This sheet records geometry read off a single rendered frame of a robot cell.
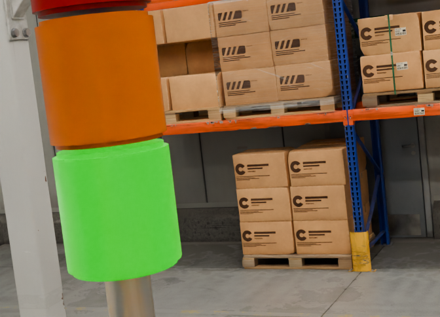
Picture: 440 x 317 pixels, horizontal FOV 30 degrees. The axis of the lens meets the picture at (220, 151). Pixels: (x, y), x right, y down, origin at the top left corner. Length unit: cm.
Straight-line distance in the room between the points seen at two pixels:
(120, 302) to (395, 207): 918
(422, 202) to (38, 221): 692
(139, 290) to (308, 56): 784
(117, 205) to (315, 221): 814
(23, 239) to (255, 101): 567
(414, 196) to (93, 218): 913
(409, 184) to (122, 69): 912
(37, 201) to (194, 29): 591
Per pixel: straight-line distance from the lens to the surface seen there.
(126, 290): 36
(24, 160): 290
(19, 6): 289
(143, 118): 33
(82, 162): 33
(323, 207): 839
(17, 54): 292
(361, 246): 825
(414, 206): 947
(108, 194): 33
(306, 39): 818
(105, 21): 33
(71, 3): 33
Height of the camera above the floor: 225
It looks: 6 degrees down
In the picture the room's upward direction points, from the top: 7 degrees counter-clockwise
